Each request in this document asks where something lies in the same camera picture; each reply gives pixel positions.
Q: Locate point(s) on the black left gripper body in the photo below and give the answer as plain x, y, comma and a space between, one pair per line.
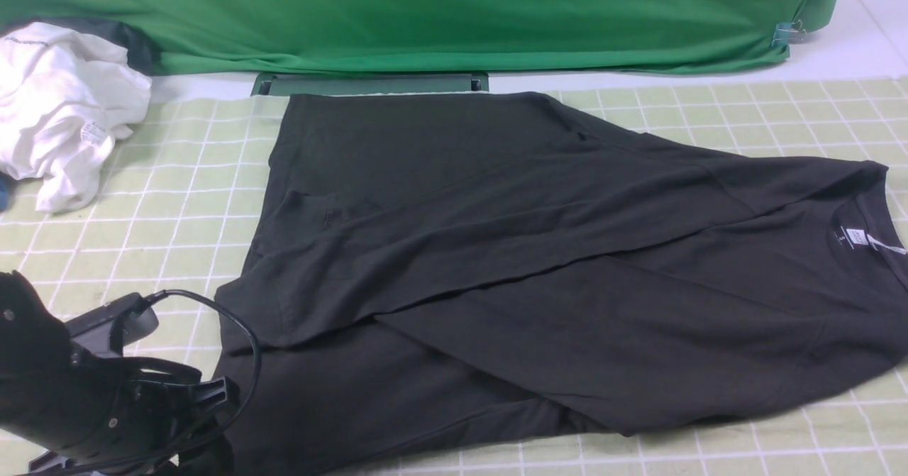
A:
129, 416

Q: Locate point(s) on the dark gray long-sleeved shirt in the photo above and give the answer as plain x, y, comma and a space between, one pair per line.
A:
438, 271

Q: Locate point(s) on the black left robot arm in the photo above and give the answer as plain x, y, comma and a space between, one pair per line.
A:
34, 339

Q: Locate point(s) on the crumpled white shirt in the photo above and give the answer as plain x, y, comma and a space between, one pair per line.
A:
67, 99

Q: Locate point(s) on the light green checkered table mat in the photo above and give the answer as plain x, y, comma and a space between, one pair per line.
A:
180, 200

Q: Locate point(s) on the blue garment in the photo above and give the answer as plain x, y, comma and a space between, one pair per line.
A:
4, 195

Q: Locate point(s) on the green backdrop cloth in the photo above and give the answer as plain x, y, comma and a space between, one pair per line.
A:
674, 37

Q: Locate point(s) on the metal binder clip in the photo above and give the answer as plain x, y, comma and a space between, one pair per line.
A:
787, 33

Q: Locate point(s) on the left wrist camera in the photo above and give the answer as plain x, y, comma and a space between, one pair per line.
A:
109, 328

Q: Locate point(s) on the green metal base bracket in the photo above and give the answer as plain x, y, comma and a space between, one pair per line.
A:
289, 84

